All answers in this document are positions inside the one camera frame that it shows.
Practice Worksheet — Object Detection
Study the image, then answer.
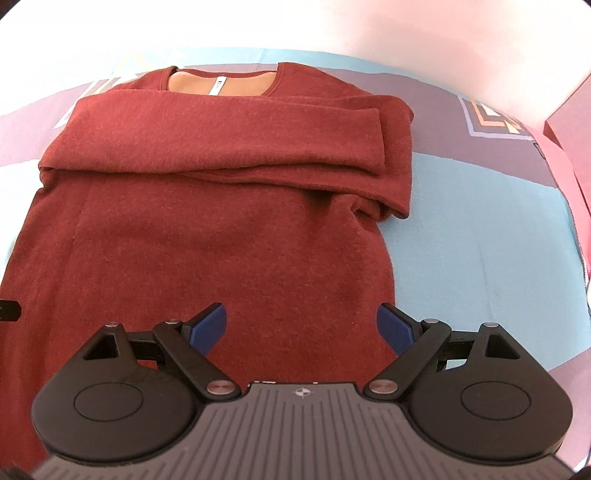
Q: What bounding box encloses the teal grey patterned bed sheet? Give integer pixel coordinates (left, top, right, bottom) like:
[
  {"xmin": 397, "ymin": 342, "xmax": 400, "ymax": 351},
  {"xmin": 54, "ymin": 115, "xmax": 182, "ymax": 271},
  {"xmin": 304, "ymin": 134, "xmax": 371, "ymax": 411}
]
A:
[{"xmin": 0, "ymin": 46, "xmax": 591, "ymax": 472}]

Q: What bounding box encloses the dark red sweater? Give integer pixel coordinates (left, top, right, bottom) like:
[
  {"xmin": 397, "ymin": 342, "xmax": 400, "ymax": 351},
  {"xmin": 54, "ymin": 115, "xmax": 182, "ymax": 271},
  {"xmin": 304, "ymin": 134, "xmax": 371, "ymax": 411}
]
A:
[{"xmin": 0, "ymin": 62, "xmax": 414, "ymax": 468}]

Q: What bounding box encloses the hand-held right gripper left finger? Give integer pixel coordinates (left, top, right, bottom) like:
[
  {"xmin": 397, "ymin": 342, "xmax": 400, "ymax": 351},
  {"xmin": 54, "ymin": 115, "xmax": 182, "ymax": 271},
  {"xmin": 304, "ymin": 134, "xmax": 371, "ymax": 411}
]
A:
[{"xmin": 81, "ymin": 302, "xmax": 242, "ymax": 401}]

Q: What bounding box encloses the pink box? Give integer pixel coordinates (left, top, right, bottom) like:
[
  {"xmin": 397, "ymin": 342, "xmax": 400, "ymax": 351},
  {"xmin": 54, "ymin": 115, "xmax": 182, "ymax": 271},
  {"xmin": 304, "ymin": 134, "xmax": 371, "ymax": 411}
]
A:
[{"xmin": 541, "ymin": 83, "xmax": 591, "ymax": 289}]

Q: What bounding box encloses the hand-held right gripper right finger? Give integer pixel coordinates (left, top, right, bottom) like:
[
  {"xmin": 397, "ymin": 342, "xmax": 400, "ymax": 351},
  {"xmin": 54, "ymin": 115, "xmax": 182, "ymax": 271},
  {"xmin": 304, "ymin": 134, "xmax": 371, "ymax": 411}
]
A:
[{"xmin": 363, "ymin": 303, "xmax": 523, "ymax": 401}]

